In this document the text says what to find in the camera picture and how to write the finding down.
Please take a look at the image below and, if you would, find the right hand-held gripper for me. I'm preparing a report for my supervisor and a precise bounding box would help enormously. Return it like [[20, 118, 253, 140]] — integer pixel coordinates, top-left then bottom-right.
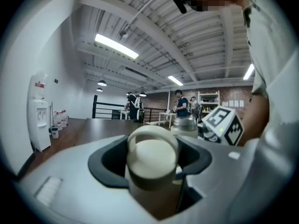
[[197, 105, 244, 147]]

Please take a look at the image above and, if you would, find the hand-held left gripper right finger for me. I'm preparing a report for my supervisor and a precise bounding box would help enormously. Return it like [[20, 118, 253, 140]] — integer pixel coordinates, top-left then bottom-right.
[[160, 122, 299, 224]]

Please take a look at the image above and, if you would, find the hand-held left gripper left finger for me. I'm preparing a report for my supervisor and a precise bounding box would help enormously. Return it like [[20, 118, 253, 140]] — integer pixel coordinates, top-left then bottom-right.
[[18, 135, 160, 224]]

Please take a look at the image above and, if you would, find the cream bottle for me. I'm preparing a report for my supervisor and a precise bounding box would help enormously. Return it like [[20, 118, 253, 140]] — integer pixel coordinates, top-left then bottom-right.
[[170, 116, 199, 140]]

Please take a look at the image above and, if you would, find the white plastic cap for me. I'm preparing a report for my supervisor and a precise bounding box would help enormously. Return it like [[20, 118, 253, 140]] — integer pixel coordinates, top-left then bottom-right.
[[124, 124, 180, 196]]

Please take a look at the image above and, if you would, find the person's right forearm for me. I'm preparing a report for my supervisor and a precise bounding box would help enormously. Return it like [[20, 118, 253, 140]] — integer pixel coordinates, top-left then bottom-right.
[[236, 91, 271, 147]]

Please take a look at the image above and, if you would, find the white shelf rack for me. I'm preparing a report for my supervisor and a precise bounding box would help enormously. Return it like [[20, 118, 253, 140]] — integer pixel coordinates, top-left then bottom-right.
[[198, 90, 221, 118]]

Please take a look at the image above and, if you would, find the long ceiling light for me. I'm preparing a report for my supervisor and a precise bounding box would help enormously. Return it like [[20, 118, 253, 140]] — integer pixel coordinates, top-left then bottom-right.
[[94, 33, 140, 60], [242, 63, 256, 81], [167, 75, 184, 87]]

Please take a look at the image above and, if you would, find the dark brown wooden table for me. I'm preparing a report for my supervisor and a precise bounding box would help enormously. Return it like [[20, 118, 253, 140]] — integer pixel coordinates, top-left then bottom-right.
[[50, 117, 175, 149]]

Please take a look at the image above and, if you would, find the row of clear water jugs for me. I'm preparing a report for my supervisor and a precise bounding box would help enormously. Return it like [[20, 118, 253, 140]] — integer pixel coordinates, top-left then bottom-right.
[[53, 109, 70, 131]]

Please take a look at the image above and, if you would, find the white water dispenser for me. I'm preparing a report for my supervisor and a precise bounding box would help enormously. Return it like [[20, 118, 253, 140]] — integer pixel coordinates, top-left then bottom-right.
[[28, 74, 52, 153]]

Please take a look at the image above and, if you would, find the black metal railing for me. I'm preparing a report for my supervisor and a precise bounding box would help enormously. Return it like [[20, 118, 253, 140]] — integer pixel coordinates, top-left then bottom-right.
[[92, 94, 169, 124]]

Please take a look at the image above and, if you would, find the person's grey shirt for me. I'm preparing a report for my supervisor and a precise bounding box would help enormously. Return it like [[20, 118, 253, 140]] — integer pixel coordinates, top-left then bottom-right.
[[240, 0, 299, 136]]

